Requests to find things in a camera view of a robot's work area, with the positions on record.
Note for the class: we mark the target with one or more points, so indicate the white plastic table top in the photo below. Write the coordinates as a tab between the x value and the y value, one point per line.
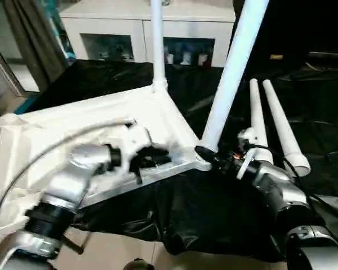
50	129

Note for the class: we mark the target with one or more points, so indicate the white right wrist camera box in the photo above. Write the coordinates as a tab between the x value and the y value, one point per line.
253	152

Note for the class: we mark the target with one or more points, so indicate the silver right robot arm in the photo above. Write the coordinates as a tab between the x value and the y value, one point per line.
281	191

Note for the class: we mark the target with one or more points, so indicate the black metal stand leg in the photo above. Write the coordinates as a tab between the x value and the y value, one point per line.
73	246

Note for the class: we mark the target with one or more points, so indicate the small yellow tag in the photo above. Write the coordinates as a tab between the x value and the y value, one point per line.
276	57

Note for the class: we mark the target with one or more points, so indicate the white sideboard cabinet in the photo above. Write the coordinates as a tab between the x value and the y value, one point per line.
112	22

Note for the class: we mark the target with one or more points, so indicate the black plastic mat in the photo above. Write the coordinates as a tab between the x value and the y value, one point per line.
310	101

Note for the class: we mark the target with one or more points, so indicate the white plastic table leg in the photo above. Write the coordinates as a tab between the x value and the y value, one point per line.
284	129
258	112
158	45
234	73

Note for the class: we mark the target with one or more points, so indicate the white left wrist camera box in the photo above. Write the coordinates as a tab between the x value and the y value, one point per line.
135	140

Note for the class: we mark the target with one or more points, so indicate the beige curtain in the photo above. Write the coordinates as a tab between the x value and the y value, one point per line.
36	39

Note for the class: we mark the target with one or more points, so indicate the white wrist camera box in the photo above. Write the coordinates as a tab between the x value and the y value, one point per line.
253	152
135	140

